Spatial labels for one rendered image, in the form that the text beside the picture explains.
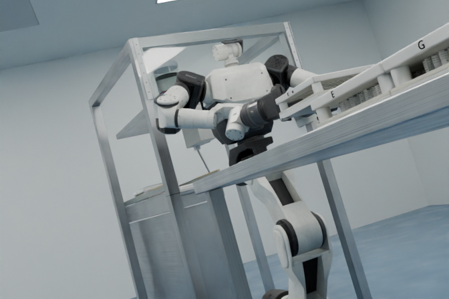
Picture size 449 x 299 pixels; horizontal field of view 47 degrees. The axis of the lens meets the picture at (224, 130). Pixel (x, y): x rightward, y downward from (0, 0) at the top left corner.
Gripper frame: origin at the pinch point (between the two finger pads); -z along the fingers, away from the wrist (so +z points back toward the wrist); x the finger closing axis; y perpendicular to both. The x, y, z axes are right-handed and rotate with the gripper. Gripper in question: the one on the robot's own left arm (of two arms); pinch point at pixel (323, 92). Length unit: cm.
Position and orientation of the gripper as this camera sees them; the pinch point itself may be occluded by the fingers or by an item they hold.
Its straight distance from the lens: 173.2
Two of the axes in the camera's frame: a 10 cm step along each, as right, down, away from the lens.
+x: 2.7, 9.5, -1.4
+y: -9.4, 2.4, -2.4
